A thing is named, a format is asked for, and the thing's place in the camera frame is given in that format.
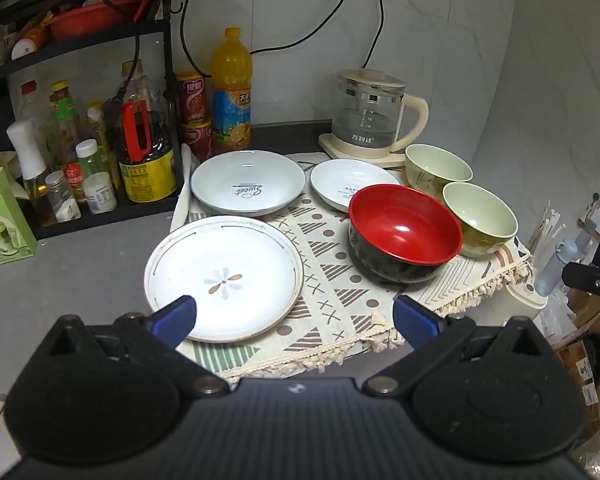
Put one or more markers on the glass shaker with silver cap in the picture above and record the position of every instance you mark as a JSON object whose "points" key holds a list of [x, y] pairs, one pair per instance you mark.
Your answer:
{"points": [[62, 197]]}

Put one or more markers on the small white printed plate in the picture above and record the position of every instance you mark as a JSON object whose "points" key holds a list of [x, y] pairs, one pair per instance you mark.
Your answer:
{"points": [[335, 180]]}

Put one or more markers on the glass electric kettle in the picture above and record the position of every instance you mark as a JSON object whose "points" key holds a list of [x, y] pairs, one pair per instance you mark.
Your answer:
{"points": [[365, 110]]}

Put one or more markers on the white plate with flower print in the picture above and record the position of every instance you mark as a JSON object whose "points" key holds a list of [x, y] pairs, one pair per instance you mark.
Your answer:
{"points": [[240, 260]]}

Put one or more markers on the large white plate script print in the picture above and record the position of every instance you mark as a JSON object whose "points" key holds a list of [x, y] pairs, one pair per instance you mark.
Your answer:
{"points": [[230, 175]]}

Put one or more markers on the green bottle with white cap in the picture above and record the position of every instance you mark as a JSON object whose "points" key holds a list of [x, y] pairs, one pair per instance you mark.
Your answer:
{"points": [[91, 155]]}

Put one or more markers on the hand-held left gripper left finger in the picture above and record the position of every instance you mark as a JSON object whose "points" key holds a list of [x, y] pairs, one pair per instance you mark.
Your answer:
{"points": [[176, 319]]}

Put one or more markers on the blue water bottle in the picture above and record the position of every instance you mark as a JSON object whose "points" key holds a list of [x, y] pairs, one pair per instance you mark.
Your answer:
{"points": [[555, 265]]}

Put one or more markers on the white round appliance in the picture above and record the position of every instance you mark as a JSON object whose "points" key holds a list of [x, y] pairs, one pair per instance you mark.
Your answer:
{"points": [[510, 307]]}

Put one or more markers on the black metal storage rack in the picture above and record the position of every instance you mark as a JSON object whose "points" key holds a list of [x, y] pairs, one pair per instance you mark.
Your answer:
{"points": [[167, 35]]}

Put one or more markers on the orange bottle with white cap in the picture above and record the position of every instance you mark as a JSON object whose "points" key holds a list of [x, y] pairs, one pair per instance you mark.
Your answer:
{"points": [[27, 45]]}

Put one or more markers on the clear bottle with red cap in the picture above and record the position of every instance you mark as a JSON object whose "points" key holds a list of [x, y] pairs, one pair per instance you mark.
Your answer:
{"points": [[30, 102]]}

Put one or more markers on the pale green bowl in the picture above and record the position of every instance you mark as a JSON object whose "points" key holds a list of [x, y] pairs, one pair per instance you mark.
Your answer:
{"points": [[480, 215], [437, 162]]}

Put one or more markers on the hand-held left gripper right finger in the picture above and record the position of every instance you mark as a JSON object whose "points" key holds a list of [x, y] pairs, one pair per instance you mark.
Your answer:
{"points": [[416, 327]]}

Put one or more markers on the green cardboard box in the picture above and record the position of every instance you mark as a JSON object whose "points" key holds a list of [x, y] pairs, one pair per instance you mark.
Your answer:
{"points": [[5, 210]]}

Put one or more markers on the orange juice bottle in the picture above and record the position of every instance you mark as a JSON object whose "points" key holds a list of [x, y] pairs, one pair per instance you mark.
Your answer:
{"points": [[231, 70]]}

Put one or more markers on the small red label bottle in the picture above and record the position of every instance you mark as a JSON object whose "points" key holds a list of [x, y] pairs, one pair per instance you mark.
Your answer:
{"points": [[75, 177]]}

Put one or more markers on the red and black bowl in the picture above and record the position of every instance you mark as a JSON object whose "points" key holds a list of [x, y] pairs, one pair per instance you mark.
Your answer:
{"points": [[400, 225]]}

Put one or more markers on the patterned fringed table cloth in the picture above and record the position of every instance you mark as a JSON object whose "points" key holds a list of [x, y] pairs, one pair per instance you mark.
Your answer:
{"points": [[330, 260]]}

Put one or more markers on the small white jar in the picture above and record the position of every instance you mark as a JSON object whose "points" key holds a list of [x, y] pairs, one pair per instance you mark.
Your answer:
{"points": [[100, 192]]}

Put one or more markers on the cream kettle base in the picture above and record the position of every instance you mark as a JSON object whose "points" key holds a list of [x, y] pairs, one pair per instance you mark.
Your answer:
{"points": [[350, 156]]}

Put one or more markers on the red plastic basin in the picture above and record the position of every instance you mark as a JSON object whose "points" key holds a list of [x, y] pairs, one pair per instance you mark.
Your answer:
{"points": [[90, 17]]}

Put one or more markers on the bottle with yellow cap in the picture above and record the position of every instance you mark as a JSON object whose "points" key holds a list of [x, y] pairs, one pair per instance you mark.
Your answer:
{"points": [[65, 115]]}

